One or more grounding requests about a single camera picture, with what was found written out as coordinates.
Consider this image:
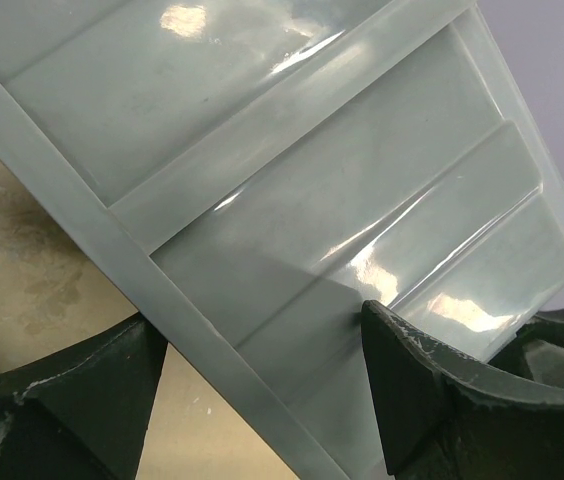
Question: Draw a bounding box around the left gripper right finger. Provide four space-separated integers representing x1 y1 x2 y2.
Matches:
360 301 564 479

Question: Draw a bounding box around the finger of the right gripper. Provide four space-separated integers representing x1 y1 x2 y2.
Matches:
490 309 564 390

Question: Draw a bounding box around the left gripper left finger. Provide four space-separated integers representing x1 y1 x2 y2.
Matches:
0 317 167 479

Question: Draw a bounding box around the grey plastic crate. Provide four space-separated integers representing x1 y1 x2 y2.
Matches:
0 1 564 479

